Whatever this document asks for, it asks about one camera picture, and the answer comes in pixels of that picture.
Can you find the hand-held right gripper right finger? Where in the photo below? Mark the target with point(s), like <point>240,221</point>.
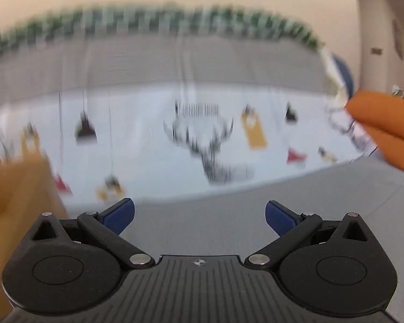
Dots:
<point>280,217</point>

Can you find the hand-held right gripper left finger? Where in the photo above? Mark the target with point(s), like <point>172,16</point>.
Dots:
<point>119,215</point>

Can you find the brown cardboard box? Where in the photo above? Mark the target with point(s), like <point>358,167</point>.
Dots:
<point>16,191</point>

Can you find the orange cushion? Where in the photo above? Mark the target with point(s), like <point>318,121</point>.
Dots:
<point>390,124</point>

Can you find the cream cloth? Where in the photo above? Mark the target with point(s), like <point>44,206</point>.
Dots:
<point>331,70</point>

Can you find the blue sofa cushion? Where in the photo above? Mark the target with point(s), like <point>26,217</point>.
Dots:
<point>346,74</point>

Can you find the grey printed sofa cover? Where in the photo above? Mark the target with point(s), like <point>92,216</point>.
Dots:
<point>188,64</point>

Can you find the green checkered cloth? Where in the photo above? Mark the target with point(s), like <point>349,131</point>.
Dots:
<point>155,18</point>

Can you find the wall switch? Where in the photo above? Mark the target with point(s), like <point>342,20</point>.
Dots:
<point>376,51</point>

